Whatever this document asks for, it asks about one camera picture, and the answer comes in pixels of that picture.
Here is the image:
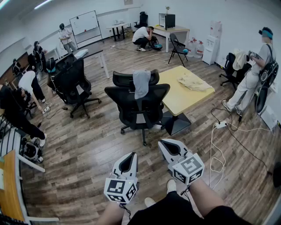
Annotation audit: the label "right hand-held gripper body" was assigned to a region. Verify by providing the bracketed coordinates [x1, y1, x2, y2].
[168, 150, 205, 186]

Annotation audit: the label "wooden desk with white frame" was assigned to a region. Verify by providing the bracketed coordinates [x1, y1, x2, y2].
[0, 150, 60, 224]

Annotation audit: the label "rolling whiteboard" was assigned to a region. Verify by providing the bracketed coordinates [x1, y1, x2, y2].
[69, 10, 104, 49]

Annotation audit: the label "dark desk with white legs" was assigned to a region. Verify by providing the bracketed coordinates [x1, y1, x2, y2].
[56, 47, 110, 80]

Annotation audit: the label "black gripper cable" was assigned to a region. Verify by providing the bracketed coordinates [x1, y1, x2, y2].
[180, 185, 191, 203]
[119, 203, 132, 221]

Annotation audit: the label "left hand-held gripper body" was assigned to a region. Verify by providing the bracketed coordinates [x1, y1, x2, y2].
[104, 172, 139, 205]

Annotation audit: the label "person's white shoe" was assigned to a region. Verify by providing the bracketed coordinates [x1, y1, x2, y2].
[144, 196, 156, 207]
[166, 179, 177, 194]

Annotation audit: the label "person's black shorts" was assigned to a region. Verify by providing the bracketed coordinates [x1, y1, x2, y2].
[127, 190, 252, 225]

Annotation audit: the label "black bag with teal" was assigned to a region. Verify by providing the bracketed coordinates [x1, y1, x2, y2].
[148, 36, 163, 51]

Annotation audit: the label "black folding chair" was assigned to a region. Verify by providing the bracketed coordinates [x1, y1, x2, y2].
[168, 33, 189, 68]

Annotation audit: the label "white floor cable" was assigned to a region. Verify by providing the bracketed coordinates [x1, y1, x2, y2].
[227, 121, 274, 133]
[208, 123, 227, 190]

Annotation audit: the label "black office chair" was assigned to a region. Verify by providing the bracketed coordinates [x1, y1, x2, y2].
[54, 57, 102, 119]
[133, 11, 148, 29]
[219, 52, 252, 91]

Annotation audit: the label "long white box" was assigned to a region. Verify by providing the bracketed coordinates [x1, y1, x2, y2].
[73, 49, 89, 58]

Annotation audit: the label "black cabinet with white frame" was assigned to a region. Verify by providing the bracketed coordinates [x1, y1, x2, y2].
[159, 13, 176, 31]

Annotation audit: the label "black floor cable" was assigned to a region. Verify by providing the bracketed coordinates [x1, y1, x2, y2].
[210, 107, 273, 176]
[45, 106, 69, 120]

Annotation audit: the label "white water dispenser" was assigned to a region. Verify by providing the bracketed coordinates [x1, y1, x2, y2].
[202, 35, 220, 65]

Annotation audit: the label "covered water jug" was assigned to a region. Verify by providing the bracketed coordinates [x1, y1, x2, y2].
[210, 21, 223, 38]

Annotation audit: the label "yellow square table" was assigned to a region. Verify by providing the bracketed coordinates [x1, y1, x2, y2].
[158, 65, 216, 136]

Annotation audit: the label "white desk with black legs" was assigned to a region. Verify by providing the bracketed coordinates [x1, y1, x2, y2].
[106, 22, 130, 42]

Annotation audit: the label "black metal railing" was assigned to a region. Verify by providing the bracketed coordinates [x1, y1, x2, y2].
[0, 114, 22, 156]

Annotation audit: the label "crumpled cream garment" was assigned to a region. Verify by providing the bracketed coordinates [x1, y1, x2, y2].
[177, 72, 213, 92]

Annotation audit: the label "white wheeled robot device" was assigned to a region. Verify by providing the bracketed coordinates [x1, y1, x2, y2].
[19, 139, 44, 163]

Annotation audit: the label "white flat box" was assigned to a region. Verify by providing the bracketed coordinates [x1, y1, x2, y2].
[260, 105, 281, 131]

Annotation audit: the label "white table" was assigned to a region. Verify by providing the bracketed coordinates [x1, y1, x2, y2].
[152, 25, 191, 53]

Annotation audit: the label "grey clothes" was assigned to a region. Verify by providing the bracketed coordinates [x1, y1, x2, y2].
[133, 69, 151, 100]

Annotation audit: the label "person's left forearm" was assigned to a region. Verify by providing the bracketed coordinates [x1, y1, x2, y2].
[96, 200, 124, 225]

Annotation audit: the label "black round object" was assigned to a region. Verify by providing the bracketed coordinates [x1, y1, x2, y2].
[273, 162, 281, 189]

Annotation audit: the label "black mesh chair with headrest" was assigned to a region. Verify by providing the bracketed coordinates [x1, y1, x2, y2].
[104, 69, 171, 147]

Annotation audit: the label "person's right forearm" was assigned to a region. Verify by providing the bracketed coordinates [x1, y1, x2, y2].
[188, 178, 225, 218]

